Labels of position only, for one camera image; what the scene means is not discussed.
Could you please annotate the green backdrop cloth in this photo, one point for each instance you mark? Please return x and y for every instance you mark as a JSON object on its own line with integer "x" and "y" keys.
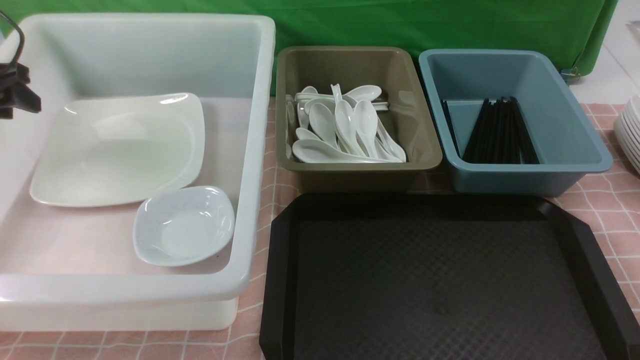
{"x": 569, "y": 32}

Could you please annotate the pink checked tablecloth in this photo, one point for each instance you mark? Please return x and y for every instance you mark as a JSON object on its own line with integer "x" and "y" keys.
{"x": 608, "y": 203}

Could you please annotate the olive plastic spoon bin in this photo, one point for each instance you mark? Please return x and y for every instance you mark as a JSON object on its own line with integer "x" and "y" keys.
{"x": 408, "y": 120}

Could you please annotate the large white square plate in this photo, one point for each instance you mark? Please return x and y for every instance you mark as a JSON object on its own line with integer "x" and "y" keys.
{"x": 118, "y": 150}

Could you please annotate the blue plastic chopstick bin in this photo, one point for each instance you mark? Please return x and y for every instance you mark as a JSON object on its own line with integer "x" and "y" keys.
{"x": 567, "y": 145}

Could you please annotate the pile of white spoons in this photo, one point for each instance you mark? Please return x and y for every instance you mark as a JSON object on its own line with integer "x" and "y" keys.
{"x": 339, "y": 128}

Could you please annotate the black serving tray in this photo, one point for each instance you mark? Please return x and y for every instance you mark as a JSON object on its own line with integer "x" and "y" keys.
{"x": 396, "y": 276}

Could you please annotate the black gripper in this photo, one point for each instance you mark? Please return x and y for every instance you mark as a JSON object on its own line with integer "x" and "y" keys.
{"x": 14, "y": 91}

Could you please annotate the bundle of black chopsticks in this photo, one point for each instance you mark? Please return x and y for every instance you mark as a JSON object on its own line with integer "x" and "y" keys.
{"x": 499, "y": 134}

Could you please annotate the large white plastic tub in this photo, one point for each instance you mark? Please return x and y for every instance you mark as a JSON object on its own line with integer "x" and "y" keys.
{"x": 76, "y": 267}

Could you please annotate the stack of white plates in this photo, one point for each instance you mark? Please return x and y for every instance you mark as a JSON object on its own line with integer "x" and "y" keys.
{"x": 627, "y": 131}

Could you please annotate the small white square bowl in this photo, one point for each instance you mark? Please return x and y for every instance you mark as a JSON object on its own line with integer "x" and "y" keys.
{"x": 183, "y": 227}

